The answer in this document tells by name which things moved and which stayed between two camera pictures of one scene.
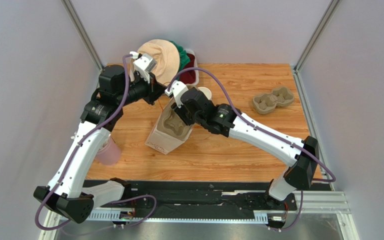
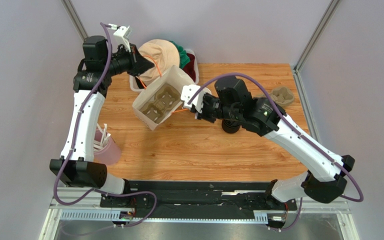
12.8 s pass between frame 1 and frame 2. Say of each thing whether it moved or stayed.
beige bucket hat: stayed
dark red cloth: stayed
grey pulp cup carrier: moved
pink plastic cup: stayed
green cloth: stayed
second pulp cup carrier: stayed
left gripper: moved
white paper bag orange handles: moved
